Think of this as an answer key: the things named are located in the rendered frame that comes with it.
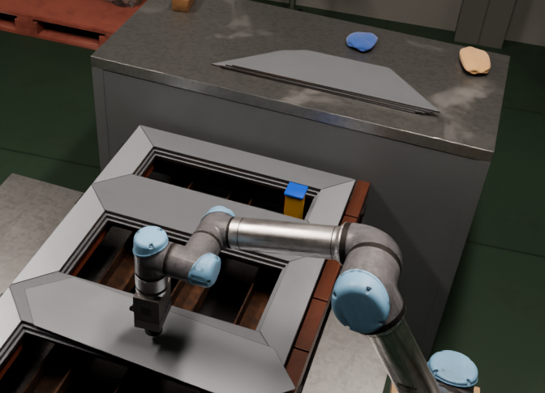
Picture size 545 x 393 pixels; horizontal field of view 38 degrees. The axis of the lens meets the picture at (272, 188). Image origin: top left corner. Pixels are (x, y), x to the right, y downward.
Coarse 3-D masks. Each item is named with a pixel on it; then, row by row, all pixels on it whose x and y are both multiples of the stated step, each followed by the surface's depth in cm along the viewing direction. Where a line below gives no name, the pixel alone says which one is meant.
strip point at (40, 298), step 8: (64, 280) 205; (32, 288) 202; (40, 288) 202; (48, 288) 202; (56, 288) 203; (64, 288) 203; (32, 296) 200; (40, 296) 200; (48, 296) 201; (56, 296) 201; (32, 304) 198; (40, 304) 198; (48, 304) 198; (32, 312) 196; (40, 312) 196; (32, 320) 194
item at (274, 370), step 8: (272, 352) 192; (272, 360) 190; (280, 360) 190; (264, 368) 188; (272, 368) 188; (280, 368) 188; (264, 376) 186; (272, 376) 186; (280, 376) 186; (256, 384) 184; (264, 384) 184; (272, 384) 185; (280, 384) 185; (256, 392) 182; (264, 392) 183; (272, 392) 183
